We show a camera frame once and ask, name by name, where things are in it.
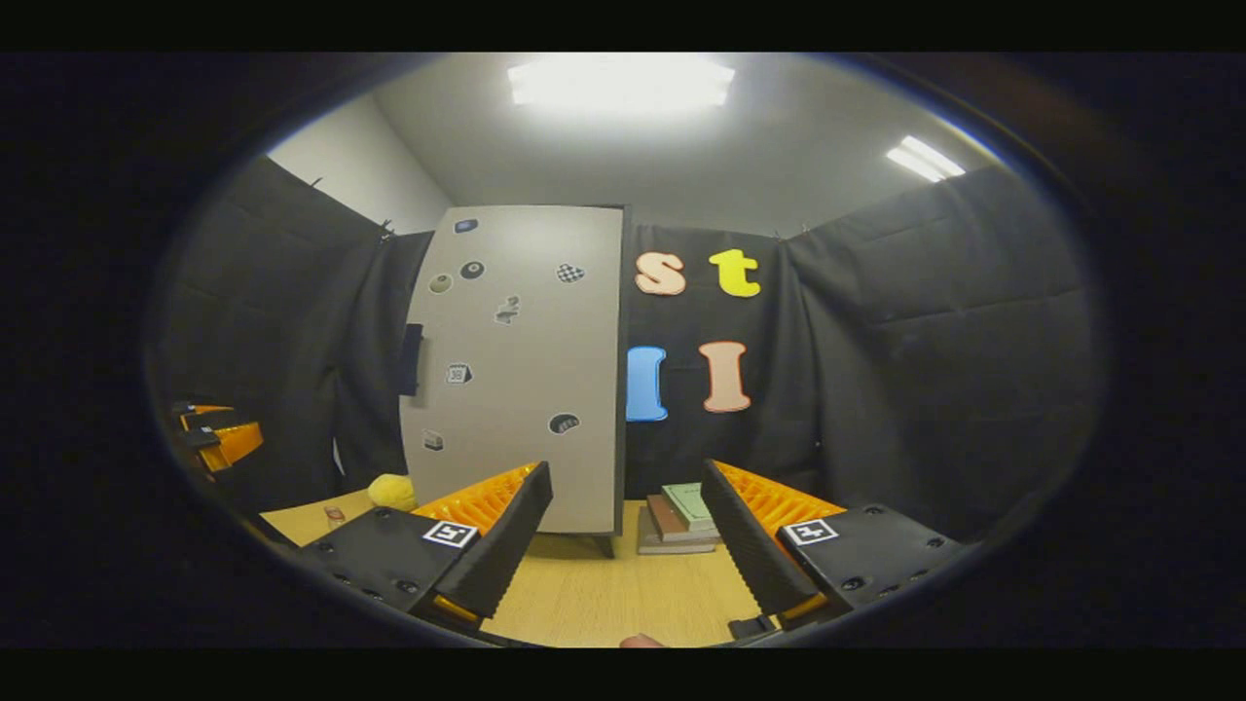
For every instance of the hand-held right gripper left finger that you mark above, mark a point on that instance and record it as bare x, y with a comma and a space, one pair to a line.
496, 560

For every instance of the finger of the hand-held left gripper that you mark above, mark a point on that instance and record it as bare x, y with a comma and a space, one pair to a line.
209, 419
238, 443

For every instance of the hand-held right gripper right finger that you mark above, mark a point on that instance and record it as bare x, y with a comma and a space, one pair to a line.
745, 555

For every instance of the clear bottle red label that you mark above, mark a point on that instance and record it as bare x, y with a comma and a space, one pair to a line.
336, 516

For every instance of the beige cabinet door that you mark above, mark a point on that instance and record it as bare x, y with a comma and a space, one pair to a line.
526, 389

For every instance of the small black block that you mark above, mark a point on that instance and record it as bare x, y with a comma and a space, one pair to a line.
750, 626

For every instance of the grey book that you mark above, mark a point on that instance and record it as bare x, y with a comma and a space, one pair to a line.
662, 547

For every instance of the yellow sponge ball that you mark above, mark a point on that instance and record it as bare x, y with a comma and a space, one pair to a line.
391, 492

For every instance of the black backdrop cloth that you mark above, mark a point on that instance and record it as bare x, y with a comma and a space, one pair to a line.
925, 370

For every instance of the twin strip ceiling light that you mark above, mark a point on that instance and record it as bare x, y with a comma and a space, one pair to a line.
925, 159

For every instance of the large ceiling light panel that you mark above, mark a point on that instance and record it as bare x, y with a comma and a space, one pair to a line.
623, 83

